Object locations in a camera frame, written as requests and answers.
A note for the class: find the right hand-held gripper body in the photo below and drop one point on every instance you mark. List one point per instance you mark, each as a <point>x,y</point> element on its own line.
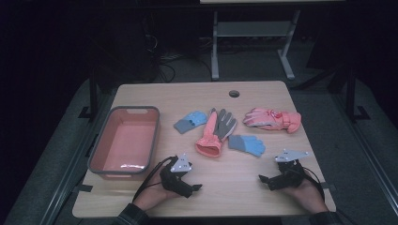
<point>289,178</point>

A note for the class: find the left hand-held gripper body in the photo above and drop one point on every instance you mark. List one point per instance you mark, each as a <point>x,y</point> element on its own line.
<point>175,181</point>

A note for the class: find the plain blue grey knit glove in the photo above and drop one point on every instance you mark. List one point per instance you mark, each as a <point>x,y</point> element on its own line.
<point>247,144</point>

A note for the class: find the pink glove with grey palm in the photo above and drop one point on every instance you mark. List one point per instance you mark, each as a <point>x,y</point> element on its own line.
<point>216,131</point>

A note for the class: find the dotted blue grey knit glove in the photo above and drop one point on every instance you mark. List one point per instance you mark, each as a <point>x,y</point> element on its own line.
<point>189,122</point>

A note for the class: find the pink basin with grey rim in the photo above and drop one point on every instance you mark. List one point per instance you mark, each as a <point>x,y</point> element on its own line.
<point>125,143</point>

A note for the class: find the person's right hand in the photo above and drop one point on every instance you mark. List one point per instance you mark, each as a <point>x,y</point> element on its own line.
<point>308,193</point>

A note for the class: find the person's left hand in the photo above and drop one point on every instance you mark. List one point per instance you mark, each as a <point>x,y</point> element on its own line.
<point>153,195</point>

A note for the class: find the black tape strip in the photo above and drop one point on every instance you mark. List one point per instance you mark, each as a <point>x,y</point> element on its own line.
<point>82,188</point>
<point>327,186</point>

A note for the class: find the pink padded ski glove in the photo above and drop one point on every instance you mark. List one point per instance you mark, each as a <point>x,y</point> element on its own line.
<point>272,119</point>

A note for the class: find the aluminium floor rail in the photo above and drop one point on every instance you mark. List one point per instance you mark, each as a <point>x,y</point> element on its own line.
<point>372,162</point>
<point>72,162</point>

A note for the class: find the black stand post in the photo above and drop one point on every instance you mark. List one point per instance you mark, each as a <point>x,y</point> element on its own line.
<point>93,93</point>
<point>351,93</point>

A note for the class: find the grey metal table frame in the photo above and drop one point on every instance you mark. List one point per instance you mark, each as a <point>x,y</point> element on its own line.
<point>253,28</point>

